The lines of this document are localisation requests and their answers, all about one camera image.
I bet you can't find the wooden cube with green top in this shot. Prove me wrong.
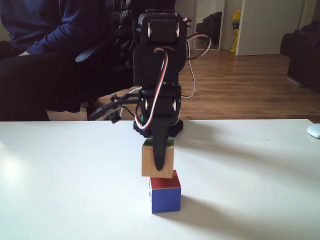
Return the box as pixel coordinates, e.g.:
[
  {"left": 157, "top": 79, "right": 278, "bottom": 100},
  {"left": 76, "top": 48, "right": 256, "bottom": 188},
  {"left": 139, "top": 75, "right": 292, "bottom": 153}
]
[{"left": 141, "top": 136, "right": 175, "bottom": 180}]

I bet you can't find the cube with red top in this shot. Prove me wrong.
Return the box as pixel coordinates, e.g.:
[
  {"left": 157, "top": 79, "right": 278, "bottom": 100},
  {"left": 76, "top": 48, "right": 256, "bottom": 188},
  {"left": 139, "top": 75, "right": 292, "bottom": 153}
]
[{"left": 148, "top": 169, "right": 182, "bottom": 215}]

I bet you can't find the yellow bag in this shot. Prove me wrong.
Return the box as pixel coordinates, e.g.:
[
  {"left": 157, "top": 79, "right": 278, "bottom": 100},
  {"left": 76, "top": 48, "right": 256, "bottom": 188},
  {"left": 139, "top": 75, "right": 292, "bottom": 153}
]
[{"left": 229, "top": 9, "right": 242, "bottom": 53}]

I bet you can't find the person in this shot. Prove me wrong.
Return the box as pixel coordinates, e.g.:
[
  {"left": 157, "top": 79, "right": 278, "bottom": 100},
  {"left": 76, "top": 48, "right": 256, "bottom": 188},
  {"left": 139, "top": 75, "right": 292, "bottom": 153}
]
[{"left": 0, "top": 0, "right": 141, "bottom": 122}]

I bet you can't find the black sofa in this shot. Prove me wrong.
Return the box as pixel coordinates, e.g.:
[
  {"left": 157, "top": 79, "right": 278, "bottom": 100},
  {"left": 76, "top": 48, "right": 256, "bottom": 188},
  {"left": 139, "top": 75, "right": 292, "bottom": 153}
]
[{"left": 279, "top": 19, "right": 320, "bottom": 95}]

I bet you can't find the white rounded device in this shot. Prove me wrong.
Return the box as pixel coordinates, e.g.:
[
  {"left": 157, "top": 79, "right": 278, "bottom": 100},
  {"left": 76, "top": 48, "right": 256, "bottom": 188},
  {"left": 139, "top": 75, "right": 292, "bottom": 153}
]
[{"left": 306, "top": 123, "right": 320, "bottom": 140}]

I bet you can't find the red white black servo cable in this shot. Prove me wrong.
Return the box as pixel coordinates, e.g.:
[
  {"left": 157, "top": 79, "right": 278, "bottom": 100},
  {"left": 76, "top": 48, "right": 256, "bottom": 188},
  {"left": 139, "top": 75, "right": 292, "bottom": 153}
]
[
  {"left": 134, "top": 46, "right": 169, "bottom": 131},
  {"left": 185, "top": 33, "right": 212, "bottom": 60}
]

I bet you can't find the thin white cable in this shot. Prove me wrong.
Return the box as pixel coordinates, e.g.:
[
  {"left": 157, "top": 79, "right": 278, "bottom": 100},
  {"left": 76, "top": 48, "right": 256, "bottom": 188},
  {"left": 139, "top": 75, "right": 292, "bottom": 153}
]
[{"left": 180, "top": 58, "right": 197, "bottom": 99}]

